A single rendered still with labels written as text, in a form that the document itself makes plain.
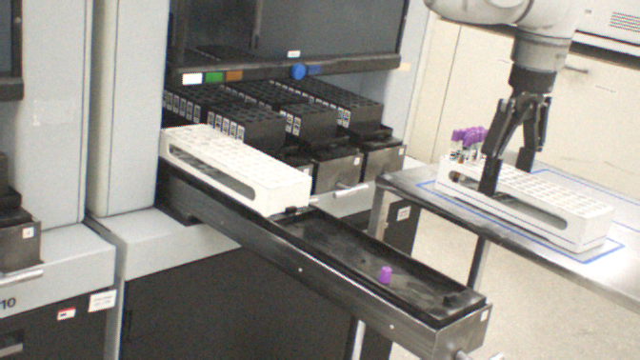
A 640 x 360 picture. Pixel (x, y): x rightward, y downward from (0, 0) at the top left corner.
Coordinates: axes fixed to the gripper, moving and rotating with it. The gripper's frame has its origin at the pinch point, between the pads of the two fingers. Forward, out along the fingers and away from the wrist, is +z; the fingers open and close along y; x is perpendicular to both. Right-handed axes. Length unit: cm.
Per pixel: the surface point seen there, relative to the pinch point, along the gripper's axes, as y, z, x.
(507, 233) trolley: -9.2, 5.7, -7.9
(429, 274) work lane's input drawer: -31.5, 7.1, -9.2
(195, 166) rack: -42, 5, 36
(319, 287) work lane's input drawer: -43.7, 10.9, 0.7
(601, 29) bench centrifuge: 190, -7, 80
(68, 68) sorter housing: -64, -12, 39
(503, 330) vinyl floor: 98, 88, 40
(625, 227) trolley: 15.6, 5.7, -16.7
